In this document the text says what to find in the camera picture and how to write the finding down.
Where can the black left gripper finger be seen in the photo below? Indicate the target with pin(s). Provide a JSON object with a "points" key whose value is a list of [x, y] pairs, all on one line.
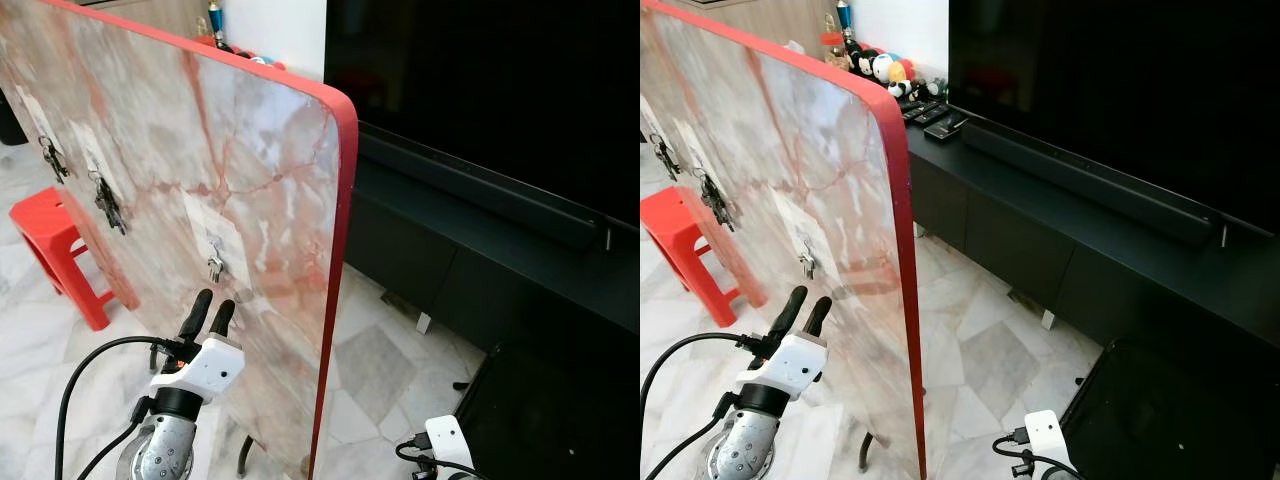
{"points": [[222, 318], [818, 315], [195, 315], [787, 312]]}

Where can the red plastic stool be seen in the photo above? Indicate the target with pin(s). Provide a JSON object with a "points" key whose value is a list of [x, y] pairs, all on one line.
{"points": [[690, 240], [50, 230]]}

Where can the marble pattern folding table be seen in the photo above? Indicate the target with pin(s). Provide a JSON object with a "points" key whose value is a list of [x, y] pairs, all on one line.
{"points": [[830, 150], [250, 170]]}

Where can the small panda toy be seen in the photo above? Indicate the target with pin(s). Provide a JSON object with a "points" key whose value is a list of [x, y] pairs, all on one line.
{"points": [[900, 90]]}

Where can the black folding chair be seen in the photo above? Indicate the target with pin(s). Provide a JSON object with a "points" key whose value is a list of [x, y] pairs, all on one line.
{"points": [[560, 420], [1170, 420]]}

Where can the black mouse plush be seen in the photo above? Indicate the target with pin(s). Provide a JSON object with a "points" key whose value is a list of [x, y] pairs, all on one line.
{"points": [[230, 48], [865, 62]]}

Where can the black TV console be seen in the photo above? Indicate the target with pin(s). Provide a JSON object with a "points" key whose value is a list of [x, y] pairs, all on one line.
{"points": [[1100, 270], [480, 280]]}

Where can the black soundbar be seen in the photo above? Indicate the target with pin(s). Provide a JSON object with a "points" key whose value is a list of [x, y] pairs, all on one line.
{"points": [[1090, 180], [480, 195]]}

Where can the beaded hanging ornament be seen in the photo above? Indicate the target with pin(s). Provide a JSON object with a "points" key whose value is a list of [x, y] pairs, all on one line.
{"points": [[215, 22], [845, 20]]}

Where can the black flat television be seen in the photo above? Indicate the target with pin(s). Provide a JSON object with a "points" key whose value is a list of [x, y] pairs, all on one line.
{"points": [[480, 80], [1120, 80]]}

